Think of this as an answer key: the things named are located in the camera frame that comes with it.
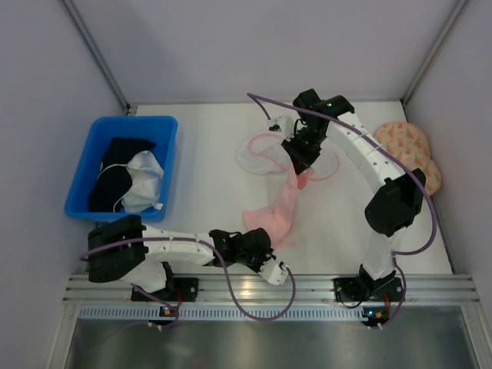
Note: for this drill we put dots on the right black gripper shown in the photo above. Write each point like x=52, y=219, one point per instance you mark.
x=301, y=154

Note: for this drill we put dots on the floral padded laundry case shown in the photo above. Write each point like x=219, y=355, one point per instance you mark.
x=409, y=144

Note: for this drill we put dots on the dark navy garment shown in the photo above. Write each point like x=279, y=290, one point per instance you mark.
x=114, y=181

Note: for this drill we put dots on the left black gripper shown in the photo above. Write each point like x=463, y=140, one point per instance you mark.
x=262, y=255

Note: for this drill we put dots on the blue plastic bin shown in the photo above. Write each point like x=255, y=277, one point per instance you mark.
x=162, y=130

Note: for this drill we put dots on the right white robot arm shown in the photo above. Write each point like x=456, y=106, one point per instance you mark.
x=397, y=196

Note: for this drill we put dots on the aluminium mounting rail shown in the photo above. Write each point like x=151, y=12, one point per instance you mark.
x=422, y=289

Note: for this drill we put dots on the white mesh laundry bag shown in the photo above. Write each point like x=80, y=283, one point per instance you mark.
x=263, y=155

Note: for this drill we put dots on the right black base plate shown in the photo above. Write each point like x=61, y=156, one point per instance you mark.
x=357, y=289

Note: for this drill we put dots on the pink bra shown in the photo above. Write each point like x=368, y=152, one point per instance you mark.
x=277, y=218

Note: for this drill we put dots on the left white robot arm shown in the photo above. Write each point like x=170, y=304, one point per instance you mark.
x=128, y=250

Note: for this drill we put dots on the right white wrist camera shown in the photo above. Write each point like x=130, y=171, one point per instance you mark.
x=282, y=125

